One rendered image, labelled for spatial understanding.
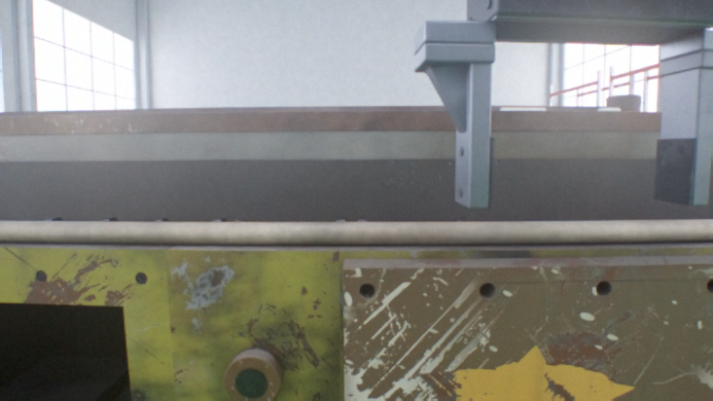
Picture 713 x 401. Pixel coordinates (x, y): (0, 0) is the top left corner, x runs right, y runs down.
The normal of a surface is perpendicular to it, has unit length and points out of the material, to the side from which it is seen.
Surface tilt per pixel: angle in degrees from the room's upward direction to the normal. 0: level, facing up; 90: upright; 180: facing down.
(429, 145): 90
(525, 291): 90
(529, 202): 90
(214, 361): 90
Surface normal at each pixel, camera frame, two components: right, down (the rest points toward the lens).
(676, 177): -1.00, 0.00
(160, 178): -0.01, 0.08
